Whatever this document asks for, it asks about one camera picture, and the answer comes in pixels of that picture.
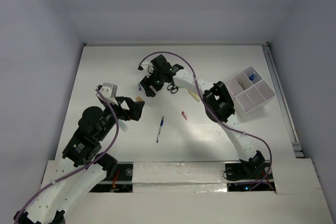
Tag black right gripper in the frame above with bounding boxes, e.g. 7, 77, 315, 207
140, 67, 164, 98

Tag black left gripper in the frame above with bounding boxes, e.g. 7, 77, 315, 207
97, 96, 145, 140

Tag black handled scissors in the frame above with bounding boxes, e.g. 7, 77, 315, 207
167, 84, 179, 94

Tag green highlighter pen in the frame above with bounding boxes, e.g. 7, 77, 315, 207
118, 120, 129, 133

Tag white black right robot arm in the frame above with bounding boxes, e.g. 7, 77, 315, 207
138, 51, 265, 178

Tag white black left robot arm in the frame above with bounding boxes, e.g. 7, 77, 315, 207
14, 97, 145, 223

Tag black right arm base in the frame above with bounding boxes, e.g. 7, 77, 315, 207
222, 161, 269, 182

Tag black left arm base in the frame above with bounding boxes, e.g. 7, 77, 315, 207
101, 163, 133, 185

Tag blue gel pen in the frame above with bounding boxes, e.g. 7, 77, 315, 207
156, 116, 164, 143

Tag yellow highlighter pen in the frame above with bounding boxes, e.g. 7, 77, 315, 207
188, 90, 201, 102

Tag red pen cap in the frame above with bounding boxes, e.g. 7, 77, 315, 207
181, 111, 187, 120

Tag white divided organizer box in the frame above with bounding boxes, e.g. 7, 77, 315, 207
225, 66, 276, 118

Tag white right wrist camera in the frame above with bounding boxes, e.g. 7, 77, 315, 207
138, 60, 155, 77

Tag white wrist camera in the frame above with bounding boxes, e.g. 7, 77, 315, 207
96, 82, 118, 103
138, 60, 155, 77

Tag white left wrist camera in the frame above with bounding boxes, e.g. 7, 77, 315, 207
96, 82, 118, 103

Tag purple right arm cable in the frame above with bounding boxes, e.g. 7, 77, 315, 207
139, 51, 274, 190

